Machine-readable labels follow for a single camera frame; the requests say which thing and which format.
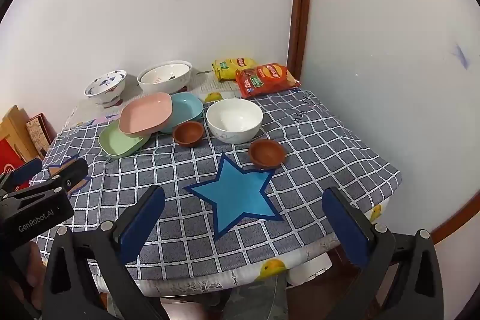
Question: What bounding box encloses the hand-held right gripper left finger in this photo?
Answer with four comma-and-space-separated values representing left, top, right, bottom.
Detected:
39, 184, 166, 320

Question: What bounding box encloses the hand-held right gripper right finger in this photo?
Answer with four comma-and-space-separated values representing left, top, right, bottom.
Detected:
322, 187, 445, 320

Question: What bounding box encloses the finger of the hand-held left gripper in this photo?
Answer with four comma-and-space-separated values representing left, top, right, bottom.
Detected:
30, 157, 89, 196
0, 158, 43, 193

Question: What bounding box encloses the green plate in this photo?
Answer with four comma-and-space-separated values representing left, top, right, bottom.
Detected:
98, 121, 152, 159

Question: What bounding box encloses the pink plate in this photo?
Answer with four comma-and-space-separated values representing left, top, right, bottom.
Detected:
118, 92, 174, 137

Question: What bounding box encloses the small brown bowl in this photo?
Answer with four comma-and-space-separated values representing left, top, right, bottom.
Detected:
172, 121, 205, 147
248, 139, 287, 169

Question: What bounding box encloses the blue plate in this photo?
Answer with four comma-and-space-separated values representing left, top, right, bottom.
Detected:
157, 92, 205, 134

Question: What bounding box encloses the plain white bowl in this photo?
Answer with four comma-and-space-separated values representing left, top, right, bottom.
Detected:
206, 98, 264, 145

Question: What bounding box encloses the person's left hand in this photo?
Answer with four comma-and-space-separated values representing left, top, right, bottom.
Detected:
19, 241, 49, 310

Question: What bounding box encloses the red box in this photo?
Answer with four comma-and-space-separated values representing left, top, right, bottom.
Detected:
0, 138, 28, 191

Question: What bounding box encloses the patterned brown box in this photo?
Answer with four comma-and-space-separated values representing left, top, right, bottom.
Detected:
25, 112, 58, 156

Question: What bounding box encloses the wooden board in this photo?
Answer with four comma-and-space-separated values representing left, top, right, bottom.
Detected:
0, 104, 50, 164

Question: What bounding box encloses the white container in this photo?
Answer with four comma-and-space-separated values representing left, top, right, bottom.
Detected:
287, 252, 333, 287

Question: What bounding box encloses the grey checked tablecloth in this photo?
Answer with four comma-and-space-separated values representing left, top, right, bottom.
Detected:
29, 88, 403, 281

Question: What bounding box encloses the blue flower patterned bowl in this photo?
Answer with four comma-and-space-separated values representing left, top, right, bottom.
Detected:
83, 70, 127, 108

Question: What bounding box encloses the brown baseboard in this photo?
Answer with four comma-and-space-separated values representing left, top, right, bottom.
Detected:
427, 189, 480, 246

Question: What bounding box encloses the large white patterned bowl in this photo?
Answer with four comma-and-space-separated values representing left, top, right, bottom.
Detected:
137, 60, 193, 96

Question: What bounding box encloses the red chip bag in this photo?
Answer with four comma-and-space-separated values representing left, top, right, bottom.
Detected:
235, 62, 302, 99

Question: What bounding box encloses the yellow chip bag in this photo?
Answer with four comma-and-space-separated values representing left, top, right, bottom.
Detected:
211, 51, 257, 82

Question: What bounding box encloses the brown wooden door frame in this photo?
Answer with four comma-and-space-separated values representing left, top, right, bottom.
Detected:
287, 0, 313, 81

